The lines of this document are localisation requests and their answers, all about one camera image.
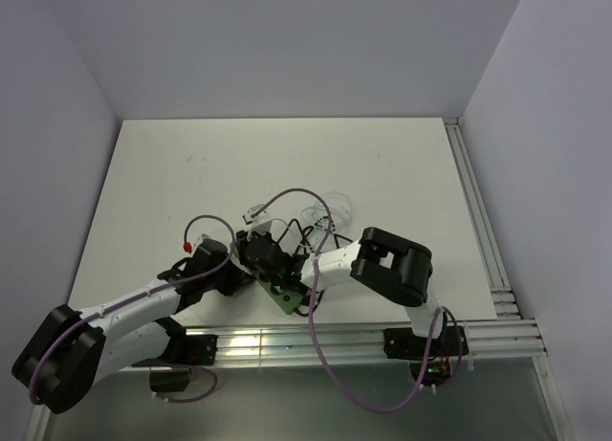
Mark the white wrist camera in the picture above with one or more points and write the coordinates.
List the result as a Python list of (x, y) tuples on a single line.
[(257, 221), (204, 237)]

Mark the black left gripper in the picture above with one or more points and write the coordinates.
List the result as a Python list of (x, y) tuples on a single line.
[(238, 278)]

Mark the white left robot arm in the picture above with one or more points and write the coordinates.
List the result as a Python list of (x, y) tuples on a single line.
[(72, 350)]

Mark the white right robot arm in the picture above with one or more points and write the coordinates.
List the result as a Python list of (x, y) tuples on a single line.
[(391, 266)]

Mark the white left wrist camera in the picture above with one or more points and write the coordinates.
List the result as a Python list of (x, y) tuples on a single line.
[(204, 237)]

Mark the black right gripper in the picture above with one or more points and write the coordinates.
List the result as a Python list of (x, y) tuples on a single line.
[(244, 244)]

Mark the green power strip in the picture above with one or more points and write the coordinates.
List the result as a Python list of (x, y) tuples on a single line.
[(289, 301)]

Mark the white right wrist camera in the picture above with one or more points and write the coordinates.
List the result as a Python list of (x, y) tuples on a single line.
[(257, 221)]

